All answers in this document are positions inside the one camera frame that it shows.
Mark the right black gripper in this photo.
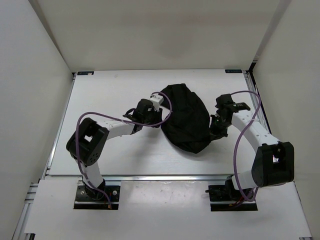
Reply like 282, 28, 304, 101
208, 114, 231, 142

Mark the black skirt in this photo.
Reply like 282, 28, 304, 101
161, 83, 211, 154

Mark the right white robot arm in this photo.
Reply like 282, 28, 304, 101
210, 102, 295, 200

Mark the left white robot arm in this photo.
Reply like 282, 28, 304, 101
66, 92, 168, 200

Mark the right blue corner label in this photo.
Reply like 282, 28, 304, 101
225, 69, 243, 74

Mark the blue corner label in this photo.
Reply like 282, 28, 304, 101
225, 69, 243, 74
77, 71, 95, 76

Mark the left blue corner label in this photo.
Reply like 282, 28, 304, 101
77, 71, 95, 76

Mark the white front cover panel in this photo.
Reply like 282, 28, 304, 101
24, 180, 311, 240

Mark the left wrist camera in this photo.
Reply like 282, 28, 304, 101
135, 98, 155, 119

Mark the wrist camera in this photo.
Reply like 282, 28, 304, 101
135, 98, 155, 119
215, 93, 235, 109

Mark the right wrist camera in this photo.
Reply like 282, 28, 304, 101
215, 93, 235, 109

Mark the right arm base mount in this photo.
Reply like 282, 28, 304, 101
205, 185, 258, 212

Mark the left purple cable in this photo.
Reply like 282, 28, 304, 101
74, 91, 174, 210

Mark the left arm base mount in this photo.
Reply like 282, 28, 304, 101
73, 181, 121, 210

